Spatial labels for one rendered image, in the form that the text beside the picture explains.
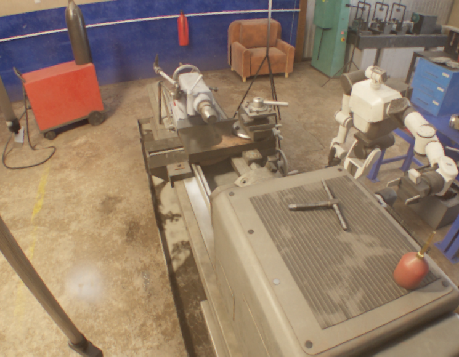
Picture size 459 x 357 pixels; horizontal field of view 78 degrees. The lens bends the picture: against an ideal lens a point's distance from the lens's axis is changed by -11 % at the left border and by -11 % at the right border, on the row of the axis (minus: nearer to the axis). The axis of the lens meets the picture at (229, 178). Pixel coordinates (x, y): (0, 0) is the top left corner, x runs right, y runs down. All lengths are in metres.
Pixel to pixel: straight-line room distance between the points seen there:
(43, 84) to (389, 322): 3.98
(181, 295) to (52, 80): 3.09
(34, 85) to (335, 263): 3.81
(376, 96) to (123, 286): 2.04
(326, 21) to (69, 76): 4.00
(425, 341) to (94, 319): 1.97
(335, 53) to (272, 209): 5.06
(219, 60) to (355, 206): 5.21
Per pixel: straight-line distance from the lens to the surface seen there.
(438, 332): 0.85
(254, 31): 5.58
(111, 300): 2.37
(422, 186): 1.27
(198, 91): 2.04
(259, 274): 0.75
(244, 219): 0.85
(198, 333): 1.70
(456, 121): 2.82
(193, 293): 1.81
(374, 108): 1.82
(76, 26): 4.21
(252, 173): 1.21
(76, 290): 2.52
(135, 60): 5.68
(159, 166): 1.86
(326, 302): 0.72
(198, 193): 1.69
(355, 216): 0.92
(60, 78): 4.17
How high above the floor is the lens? 1.94
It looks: 38 degrees down
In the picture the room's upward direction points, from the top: straight up
